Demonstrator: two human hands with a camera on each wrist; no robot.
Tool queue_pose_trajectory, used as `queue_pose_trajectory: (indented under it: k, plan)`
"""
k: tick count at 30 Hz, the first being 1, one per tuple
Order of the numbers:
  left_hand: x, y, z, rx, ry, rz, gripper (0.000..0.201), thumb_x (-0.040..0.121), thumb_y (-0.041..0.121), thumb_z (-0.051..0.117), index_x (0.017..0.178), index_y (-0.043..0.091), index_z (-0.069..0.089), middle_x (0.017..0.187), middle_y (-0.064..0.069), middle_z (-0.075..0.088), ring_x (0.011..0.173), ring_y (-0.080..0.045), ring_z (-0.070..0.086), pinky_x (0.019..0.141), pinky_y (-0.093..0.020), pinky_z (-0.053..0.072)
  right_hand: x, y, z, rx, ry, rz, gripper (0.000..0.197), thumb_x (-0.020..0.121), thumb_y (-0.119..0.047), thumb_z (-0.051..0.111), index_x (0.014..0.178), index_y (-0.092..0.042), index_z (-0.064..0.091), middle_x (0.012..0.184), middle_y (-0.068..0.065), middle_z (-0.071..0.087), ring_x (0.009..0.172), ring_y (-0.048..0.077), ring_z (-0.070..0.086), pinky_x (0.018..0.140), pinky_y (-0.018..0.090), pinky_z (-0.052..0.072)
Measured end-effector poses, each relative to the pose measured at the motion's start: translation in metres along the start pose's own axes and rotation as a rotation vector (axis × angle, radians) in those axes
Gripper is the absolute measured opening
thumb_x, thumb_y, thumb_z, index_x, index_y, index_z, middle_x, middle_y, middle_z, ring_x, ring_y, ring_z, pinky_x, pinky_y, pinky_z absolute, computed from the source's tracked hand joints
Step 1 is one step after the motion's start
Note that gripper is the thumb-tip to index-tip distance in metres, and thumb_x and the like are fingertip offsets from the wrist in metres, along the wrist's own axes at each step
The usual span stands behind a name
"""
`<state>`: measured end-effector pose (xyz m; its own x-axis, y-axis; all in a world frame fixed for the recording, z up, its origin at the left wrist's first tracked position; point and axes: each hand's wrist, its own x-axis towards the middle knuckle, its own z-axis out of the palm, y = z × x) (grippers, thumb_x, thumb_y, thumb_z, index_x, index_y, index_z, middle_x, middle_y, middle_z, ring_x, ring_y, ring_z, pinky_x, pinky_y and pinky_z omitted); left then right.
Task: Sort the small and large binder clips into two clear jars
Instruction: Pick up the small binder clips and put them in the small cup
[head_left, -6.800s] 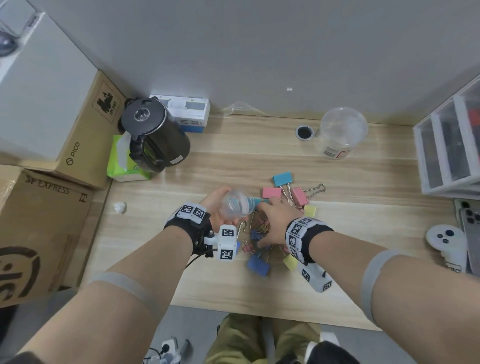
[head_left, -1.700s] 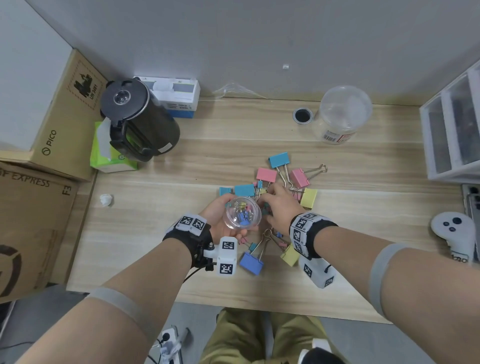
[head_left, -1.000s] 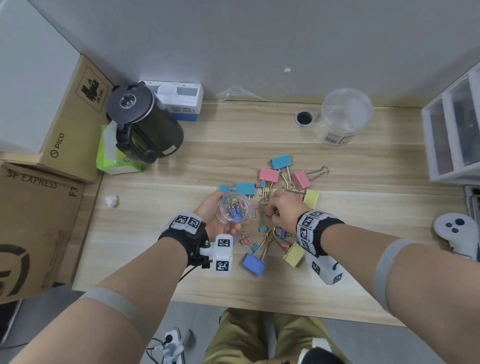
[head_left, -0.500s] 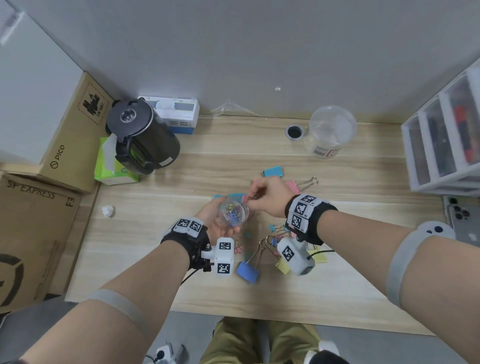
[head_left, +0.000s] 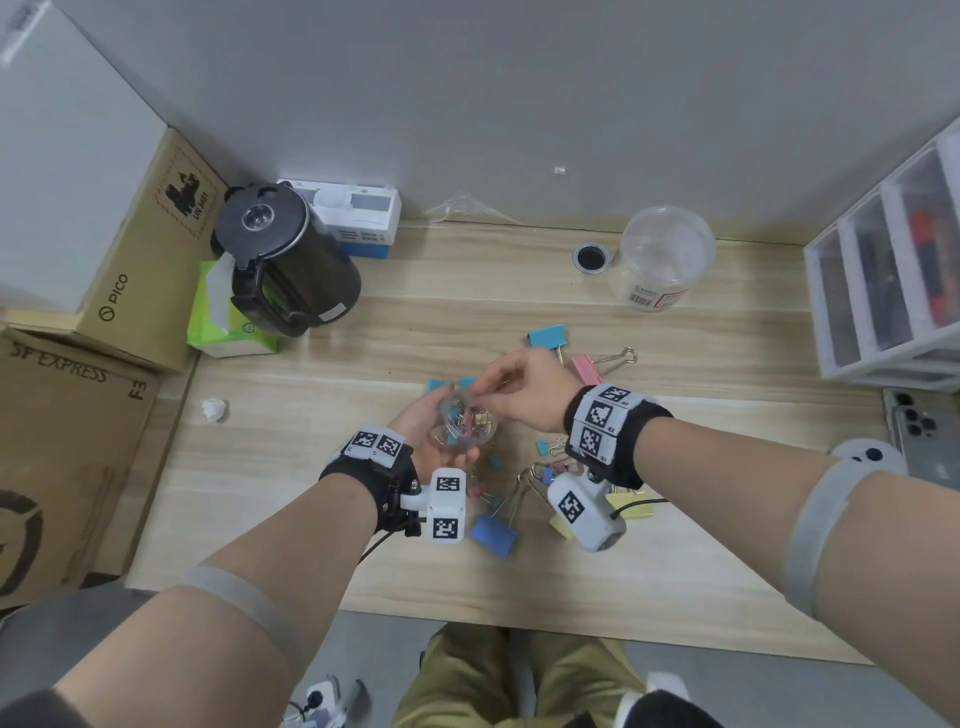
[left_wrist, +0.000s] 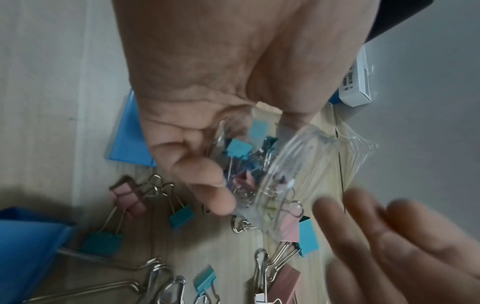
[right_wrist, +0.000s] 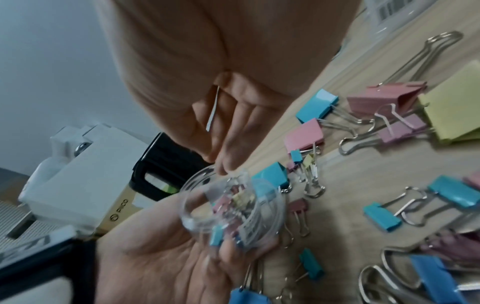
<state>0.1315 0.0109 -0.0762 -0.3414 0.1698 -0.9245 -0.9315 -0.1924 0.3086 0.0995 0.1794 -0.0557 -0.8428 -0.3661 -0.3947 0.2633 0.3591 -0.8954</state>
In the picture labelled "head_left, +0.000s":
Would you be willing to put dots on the black electric kettle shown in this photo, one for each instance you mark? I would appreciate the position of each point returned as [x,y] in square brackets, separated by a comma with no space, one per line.
[300,262]

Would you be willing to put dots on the white power strip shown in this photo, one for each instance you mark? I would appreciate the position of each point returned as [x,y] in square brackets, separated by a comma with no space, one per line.
[322,697]

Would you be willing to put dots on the large clear plastic jar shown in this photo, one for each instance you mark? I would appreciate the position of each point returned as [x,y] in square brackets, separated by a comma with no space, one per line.
[652,296]

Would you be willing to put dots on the brown cardboard box white top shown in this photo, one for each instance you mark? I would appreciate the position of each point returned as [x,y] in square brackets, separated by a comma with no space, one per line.
[75,187]

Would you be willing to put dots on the silver smartphone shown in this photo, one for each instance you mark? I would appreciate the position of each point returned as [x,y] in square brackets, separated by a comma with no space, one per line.
[926,442]

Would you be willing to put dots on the person's black white shoe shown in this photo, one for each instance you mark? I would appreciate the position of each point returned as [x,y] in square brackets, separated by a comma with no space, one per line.
[660,712]

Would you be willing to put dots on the large yellow binder clip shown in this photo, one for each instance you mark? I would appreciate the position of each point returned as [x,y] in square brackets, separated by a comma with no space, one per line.
[561,525]

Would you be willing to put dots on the big brown box black logo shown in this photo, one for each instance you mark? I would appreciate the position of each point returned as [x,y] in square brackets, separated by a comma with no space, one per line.
[60,450]

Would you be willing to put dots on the small clear plastic jar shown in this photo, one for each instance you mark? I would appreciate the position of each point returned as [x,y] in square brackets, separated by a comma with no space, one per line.
[465,424]

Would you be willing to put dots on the white plastic drawer organiser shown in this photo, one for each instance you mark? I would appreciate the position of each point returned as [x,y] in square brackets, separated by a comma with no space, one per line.
[900,240]

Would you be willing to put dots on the person's right hand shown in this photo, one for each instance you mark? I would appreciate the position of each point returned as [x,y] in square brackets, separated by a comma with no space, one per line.
[525,386]

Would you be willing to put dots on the clear plastic wrap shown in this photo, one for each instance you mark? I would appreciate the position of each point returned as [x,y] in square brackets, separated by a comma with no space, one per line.
[465,208]

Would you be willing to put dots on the pile of small colourful clips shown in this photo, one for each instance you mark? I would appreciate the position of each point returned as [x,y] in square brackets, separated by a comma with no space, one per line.
[465,429]

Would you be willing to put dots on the white and blue box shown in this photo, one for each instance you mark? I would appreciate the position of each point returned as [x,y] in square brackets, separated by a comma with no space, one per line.
[360,217]

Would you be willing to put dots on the person's right forearm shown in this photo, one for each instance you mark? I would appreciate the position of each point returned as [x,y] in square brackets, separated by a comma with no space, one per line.
[720,480]

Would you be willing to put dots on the crumpled white paper ball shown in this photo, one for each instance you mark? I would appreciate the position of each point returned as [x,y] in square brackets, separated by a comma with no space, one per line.
[214,409]

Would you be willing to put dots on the person's black sleeve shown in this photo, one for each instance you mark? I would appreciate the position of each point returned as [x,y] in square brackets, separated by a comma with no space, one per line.
[37,712]

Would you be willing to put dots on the large blue binder clip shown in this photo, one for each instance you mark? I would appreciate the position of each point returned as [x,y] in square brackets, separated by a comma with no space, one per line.
[493,535]

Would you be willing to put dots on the person's left hand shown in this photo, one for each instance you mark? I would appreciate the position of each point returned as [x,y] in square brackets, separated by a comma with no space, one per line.
[416,442]

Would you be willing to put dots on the large pink binder clip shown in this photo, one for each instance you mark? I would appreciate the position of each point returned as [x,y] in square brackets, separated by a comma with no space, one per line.
[585,369]

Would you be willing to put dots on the white round controller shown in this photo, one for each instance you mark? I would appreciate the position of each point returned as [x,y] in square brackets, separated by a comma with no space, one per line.
[870,454]

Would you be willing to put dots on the person's left forearm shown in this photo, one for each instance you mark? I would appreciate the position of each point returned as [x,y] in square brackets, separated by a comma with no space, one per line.
[285,570]

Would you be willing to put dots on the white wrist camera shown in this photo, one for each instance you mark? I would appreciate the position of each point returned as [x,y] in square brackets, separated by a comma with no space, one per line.
[592,517]
[446,510]

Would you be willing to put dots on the person's olive trousers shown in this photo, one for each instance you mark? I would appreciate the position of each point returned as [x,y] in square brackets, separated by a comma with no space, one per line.
[465,675]

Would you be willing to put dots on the green tissue pack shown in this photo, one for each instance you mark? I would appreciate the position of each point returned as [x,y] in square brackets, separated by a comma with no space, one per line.
[217,330]

